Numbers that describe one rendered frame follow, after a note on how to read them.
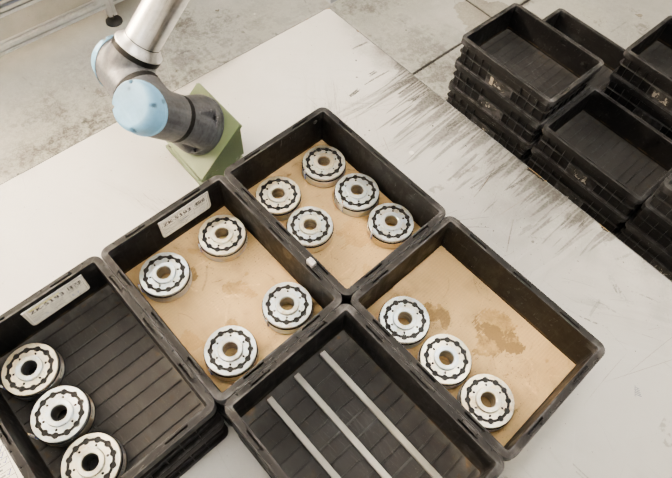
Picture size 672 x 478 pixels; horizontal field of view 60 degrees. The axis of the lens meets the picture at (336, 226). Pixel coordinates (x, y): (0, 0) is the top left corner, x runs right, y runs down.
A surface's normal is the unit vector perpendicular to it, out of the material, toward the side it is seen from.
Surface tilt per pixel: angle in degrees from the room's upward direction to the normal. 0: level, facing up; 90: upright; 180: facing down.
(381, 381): 0
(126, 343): 0
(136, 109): 42
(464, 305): 0
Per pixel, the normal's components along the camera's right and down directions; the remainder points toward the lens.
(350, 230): 0.04, -0.51
